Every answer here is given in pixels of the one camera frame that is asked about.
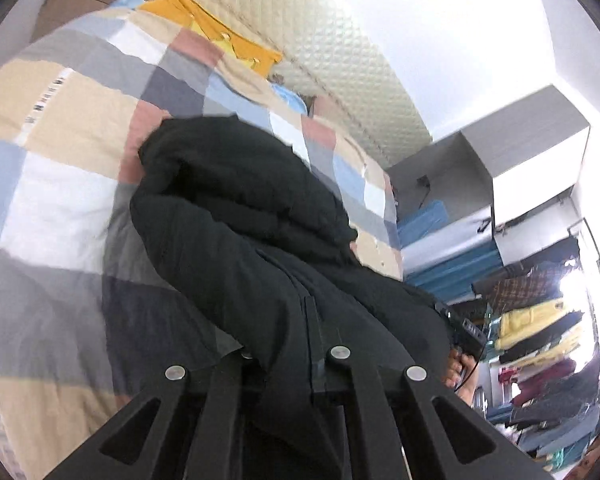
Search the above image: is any person's right hand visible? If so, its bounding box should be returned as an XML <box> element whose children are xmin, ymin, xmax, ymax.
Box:
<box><xmin>442</xmin><ymin>349</ymin><xmax>479</xmax><ymax>403</ymax></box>

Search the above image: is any light blue cloth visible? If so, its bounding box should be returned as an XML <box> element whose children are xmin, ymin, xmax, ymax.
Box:
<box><xmin>270</xmin><ymin>84</ymin><xmax>308</xmax><ymax>113</ymax></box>

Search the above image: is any row of hanging clothes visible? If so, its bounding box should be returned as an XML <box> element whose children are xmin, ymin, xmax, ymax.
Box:
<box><xmin>472</xmin><ymin>235</ymin><xmax>600</xmax><ymax>471</ymax></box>

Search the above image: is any checked patchwork blanket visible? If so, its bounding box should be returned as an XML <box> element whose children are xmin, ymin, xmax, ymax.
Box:
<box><xmin>0</xmin><ymin>0</ymin><xmax>406</xmax><ymax>480</ymax></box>

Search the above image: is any cream quilted headboard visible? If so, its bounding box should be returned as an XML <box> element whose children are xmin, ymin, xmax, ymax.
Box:
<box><xmin>172</xmin><ymin>0</ymin><xmax>433</xmax><ymax>168</ymax></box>

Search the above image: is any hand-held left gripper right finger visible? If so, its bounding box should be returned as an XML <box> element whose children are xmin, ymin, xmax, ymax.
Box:
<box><xmin>305</xmin><ymin>296</ymin><xmax>556</xmax><ymax>480</ymax></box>

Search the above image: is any black puffer jacket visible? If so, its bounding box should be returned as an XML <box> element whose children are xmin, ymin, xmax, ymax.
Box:
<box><xmin>130</xmin><ymin>115</ymin><xmax>461</xmax><ymax>480</ymax></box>

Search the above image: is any wooden nightstand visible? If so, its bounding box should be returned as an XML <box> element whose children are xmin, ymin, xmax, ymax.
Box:
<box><xmin>32</xmin><ymin>0</ymin><xmax>111</xmax><ymax>43</ymax></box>

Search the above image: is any yellow garment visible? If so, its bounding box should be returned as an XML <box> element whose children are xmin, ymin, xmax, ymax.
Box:
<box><xmin>140</xmin><ymin>0</ymin><xmax>284</xmax><ymax>78</ymax></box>

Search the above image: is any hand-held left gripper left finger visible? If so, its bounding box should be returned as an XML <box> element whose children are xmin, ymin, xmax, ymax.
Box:
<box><xmin>45</xmin><ymin>350</ymin><xmax>253</xmax><ymax>480</ymax></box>

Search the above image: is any grey white wardrobe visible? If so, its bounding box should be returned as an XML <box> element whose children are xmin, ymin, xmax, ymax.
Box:
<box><xmin>385</xmin><ymin>85</ymin><xmax>593</xmax><ymax>261</ymax></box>

